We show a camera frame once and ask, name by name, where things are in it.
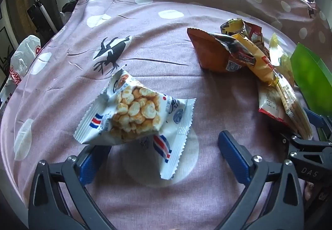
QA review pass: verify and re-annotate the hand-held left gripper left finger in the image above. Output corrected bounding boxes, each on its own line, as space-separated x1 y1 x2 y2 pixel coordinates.
28 145 117 230

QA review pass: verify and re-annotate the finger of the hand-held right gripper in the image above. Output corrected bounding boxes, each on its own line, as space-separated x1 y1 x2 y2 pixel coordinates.
280 134 332 154
303 108 328 130

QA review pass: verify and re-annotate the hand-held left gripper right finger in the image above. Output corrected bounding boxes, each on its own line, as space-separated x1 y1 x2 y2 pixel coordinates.
218 130 305 230

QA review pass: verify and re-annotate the clear cracker packet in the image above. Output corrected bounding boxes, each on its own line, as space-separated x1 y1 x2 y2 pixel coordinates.
275 71 314 141

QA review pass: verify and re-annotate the green cardboard box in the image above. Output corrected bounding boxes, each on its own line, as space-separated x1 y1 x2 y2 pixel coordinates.
290 42 332 142

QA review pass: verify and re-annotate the red white snack packet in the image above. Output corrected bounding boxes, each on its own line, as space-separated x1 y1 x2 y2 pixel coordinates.
258 84 299 130

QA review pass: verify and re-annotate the white puffed snack packet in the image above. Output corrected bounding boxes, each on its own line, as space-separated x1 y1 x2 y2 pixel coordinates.
73 68 197 181

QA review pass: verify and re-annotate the pale yellow-green snack packet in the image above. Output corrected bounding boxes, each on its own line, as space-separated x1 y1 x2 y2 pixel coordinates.
268 33 296 85

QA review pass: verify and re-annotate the long yellow snack packet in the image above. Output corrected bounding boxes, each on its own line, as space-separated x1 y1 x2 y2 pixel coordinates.
231 33 279 87

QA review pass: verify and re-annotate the orange snack bag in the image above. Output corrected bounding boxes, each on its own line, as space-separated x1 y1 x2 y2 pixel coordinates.
187 27 251 73

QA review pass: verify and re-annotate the crumpled yellow black packet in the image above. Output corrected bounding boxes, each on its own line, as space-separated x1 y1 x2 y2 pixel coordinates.
220 18 246 38

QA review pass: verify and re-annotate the white red plastic bag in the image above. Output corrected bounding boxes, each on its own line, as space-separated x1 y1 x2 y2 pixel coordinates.
0 35 42 106

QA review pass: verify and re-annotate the pink dotted bedsheet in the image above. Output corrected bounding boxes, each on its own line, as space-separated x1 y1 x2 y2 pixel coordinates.
0 0 332 230

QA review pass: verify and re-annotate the white stick vacuum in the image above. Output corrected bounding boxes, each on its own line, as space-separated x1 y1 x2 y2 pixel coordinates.
16 0 57 34

